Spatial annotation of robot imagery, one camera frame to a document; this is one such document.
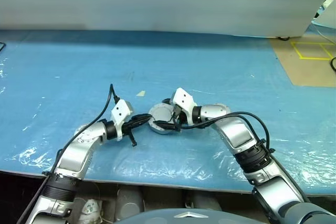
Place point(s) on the blue plastic-covered table mat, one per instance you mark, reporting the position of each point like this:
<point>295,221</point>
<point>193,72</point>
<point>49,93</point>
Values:
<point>78,72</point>

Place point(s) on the round silver motor lid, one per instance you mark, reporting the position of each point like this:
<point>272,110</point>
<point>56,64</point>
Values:
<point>161,112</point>

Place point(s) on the brown cardboard sheet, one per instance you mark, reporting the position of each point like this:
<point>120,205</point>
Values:
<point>307,73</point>

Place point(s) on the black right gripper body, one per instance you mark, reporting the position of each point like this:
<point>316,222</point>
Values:
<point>178,117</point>

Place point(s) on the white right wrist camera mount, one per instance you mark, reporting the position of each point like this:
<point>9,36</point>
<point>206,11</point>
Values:
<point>185,100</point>

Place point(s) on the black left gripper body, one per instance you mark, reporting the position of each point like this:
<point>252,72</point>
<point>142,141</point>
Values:
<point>128,128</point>

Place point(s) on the grey rounded cylinder shape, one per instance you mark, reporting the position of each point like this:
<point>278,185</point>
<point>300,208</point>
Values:
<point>202,200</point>
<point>128,201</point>

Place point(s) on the small white box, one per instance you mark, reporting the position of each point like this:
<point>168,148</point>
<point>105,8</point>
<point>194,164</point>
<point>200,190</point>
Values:
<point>329,1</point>

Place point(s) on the black backdrop board foot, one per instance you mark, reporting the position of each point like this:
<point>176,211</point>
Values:
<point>284,38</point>

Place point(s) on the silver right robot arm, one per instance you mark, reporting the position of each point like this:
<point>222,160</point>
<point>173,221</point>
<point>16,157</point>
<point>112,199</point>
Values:
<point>246,142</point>

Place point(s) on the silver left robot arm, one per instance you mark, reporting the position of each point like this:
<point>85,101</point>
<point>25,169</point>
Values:
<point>76,153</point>

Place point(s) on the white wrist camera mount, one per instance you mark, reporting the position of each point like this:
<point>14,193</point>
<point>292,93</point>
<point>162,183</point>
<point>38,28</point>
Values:
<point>185,100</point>
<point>121,112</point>

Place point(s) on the small beige tape piece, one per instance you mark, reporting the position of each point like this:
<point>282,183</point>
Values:
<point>141,93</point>

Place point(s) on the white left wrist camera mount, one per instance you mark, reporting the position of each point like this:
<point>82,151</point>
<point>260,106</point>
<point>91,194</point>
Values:
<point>121,112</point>

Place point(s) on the grey robot torso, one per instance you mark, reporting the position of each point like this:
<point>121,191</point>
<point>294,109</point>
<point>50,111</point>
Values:
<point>183,216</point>

